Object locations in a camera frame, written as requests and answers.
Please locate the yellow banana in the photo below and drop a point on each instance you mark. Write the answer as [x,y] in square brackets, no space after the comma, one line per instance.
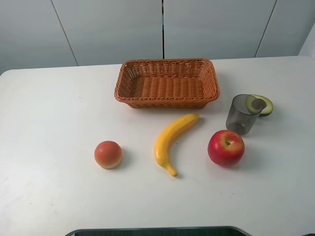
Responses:
[166,138]

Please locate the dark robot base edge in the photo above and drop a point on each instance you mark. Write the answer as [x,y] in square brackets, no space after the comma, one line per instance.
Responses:
[168,231]

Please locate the orange wicker basket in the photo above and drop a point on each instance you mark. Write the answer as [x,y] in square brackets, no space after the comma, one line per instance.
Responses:
[167,83]

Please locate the orange peach fruit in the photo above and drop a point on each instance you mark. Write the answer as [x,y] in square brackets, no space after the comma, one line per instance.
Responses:
[108,154]

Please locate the red apple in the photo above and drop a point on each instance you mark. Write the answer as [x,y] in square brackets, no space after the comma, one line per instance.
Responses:
[226,148]

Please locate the grey translucent plastic cup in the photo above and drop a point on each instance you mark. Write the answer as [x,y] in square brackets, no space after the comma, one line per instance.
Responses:
[243,113]

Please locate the halved avocado with pit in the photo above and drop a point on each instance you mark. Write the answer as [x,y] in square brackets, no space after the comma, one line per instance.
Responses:
[267,105]

